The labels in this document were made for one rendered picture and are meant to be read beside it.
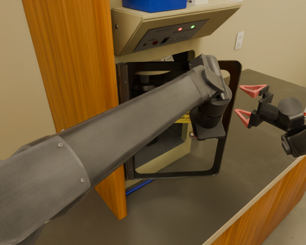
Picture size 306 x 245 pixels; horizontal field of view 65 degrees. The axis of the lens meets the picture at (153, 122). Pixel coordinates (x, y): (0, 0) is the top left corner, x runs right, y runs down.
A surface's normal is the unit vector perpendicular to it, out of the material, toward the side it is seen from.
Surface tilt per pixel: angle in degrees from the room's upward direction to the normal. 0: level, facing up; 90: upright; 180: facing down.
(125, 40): 90
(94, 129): 45
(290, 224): 0
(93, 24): 90
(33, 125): 90
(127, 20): 90
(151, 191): 0
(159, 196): 0
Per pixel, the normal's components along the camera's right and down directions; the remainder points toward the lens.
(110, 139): 0.72, -0.36
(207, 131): 0.01, -0.46
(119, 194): 0.62, 0.44
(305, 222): 0.00, -0.83
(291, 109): -0.43, -0.45
